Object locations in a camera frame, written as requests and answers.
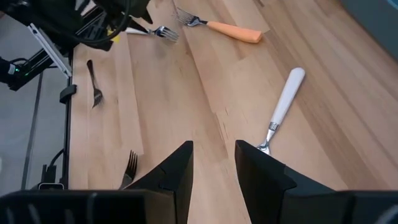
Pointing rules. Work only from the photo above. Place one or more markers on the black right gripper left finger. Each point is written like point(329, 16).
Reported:
point(180, 174)

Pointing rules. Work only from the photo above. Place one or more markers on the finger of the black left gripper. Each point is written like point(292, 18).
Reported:
point(143, 15)
point(138, 25)

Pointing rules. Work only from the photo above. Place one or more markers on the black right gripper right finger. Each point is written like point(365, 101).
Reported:
point(261, 180)

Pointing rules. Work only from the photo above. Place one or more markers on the black metal fork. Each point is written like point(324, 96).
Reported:
point(132, 165)
point(97, 96)

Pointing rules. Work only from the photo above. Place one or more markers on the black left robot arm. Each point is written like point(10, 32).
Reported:
point(46, 15)

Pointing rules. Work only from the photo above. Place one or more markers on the white flat bar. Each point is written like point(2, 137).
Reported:
point(49, 49)

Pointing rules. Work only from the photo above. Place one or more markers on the dark blue plastic bin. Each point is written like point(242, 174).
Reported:
point(379, 21)

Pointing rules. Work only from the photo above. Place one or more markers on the black rail clamp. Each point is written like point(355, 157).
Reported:
point(49, 174)
point(66, 93)

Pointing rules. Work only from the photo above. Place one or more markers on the long black frame rail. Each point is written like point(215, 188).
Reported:
point(66, 140)

